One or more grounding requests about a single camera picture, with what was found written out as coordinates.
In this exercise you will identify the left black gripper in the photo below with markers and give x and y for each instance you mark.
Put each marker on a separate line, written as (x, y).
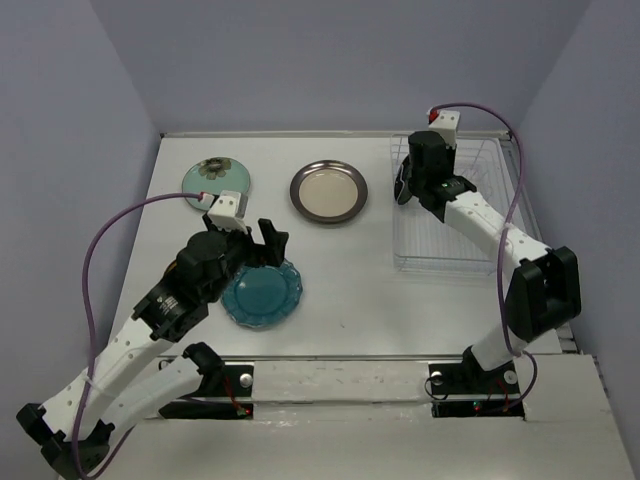
(275, 242)

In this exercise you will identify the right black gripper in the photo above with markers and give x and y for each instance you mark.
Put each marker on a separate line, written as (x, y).
(452, 155)

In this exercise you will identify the black plate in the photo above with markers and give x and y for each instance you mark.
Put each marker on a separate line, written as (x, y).
(402, 191)

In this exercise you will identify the teal scalloped plate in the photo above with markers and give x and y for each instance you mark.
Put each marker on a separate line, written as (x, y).
(262, 297)

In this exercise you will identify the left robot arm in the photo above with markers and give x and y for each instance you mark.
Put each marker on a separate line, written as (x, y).
(77, 428)

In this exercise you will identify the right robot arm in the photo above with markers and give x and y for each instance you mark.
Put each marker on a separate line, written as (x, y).
(538, 286)

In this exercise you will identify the brown rimmed cream plate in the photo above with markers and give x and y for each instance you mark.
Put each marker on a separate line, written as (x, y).
(328, 192)

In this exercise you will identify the light green floral plate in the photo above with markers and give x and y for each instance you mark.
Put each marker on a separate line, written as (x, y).
(215, 174)

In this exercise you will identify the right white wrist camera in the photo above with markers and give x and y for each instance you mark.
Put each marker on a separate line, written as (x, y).
(445, 122)

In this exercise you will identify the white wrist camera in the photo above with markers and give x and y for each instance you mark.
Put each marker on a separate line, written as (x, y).
(445, 122)
(227, 211)

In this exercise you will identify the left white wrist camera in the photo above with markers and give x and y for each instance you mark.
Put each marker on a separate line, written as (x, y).
(227, 211)

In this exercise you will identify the white wire dish rack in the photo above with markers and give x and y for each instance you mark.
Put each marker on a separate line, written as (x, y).
(421, 243)

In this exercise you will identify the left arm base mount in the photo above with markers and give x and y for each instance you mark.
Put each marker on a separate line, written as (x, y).
(228, 399)

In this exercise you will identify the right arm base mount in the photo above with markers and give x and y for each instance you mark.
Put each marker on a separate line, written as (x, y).
(493, 394)

